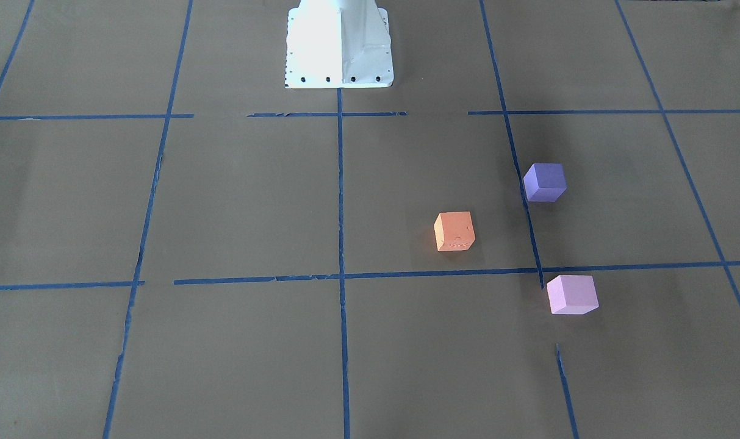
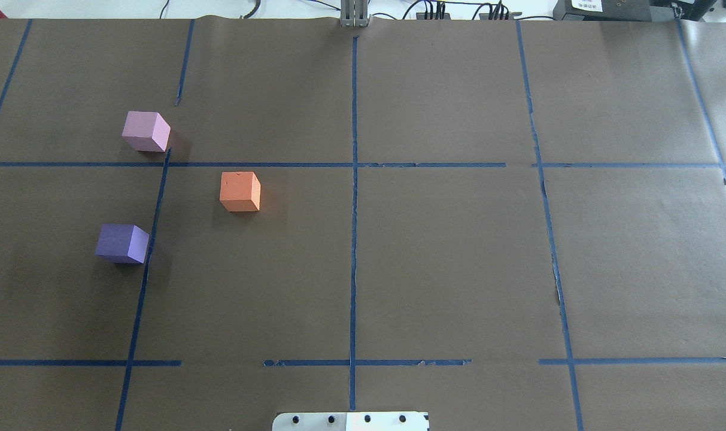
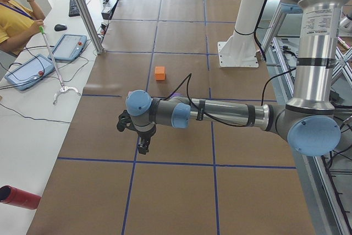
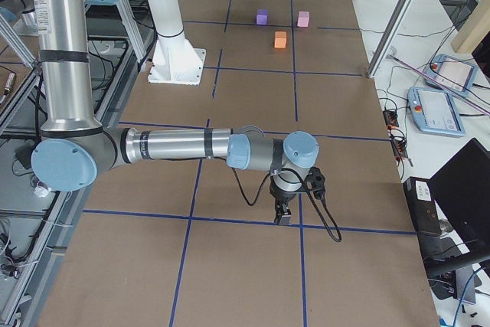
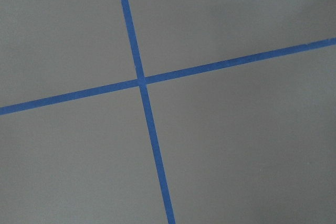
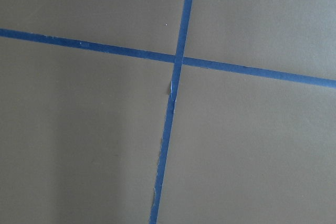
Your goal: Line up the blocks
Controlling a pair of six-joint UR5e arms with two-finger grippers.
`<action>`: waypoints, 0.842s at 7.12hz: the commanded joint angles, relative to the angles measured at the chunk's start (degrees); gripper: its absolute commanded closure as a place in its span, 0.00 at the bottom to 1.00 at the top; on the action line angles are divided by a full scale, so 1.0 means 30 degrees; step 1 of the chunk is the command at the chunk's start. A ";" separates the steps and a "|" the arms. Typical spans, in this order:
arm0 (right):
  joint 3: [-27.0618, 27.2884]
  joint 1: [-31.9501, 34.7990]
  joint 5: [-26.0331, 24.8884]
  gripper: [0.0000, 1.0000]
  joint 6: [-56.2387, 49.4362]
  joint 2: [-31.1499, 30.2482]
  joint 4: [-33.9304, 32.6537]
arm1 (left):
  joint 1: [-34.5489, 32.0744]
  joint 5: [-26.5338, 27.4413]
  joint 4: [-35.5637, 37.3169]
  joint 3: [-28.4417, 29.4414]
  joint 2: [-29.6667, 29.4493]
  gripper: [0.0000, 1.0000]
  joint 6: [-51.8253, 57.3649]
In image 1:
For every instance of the dark purple foam cube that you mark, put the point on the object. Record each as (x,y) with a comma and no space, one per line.
(544,182)

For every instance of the orange foam cube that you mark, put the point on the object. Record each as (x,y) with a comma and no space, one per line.
(454,231)

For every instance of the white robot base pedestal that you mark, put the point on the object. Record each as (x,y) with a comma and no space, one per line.
(338,44)

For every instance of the pink foam cube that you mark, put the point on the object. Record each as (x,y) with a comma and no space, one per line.
(572,295)

